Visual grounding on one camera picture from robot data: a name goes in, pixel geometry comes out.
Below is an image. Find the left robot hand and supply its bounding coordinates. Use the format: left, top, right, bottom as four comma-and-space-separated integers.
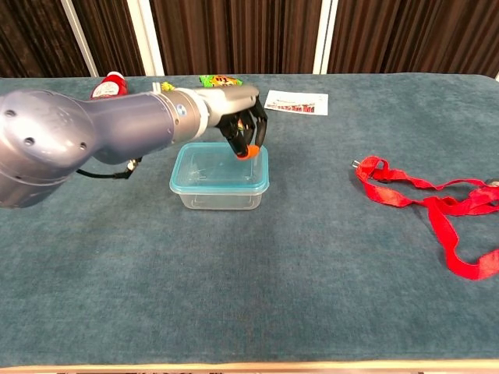
202, 84, 269, 161

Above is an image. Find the white frame post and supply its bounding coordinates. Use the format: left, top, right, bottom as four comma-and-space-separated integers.
312, 0, 338, 76
126, 0, 165, 77

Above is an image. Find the blue plastic tray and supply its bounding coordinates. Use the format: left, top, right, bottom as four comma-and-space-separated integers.
169, 142, 270, 195

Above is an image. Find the green snack bag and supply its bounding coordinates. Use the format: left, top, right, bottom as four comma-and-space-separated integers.
199, 74, 245, 88

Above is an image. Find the red ketchup bottle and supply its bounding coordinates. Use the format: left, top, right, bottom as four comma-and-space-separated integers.
90, 71, 129, 101

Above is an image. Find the white printed card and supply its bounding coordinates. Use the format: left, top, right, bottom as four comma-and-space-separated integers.
264, 90, 329, 117

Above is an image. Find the black left hand cable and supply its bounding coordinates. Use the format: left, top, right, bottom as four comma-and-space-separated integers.
76, 155, 143, 181

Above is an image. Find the clear plastic food container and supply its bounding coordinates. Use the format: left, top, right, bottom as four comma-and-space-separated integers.
170, 185, 269, 210

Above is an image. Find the dark brown pleated curtain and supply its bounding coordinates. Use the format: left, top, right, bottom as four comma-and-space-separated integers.
0, 0, 499, 79

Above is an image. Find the thin grey frame post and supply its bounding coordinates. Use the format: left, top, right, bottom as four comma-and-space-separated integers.
60, 0, 99, 77

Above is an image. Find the teal table mat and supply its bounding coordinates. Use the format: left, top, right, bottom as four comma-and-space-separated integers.
0, 72, 499, 368

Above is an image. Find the red fabric strap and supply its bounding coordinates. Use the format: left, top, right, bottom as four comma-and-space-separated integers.
352, 155, 499, 281

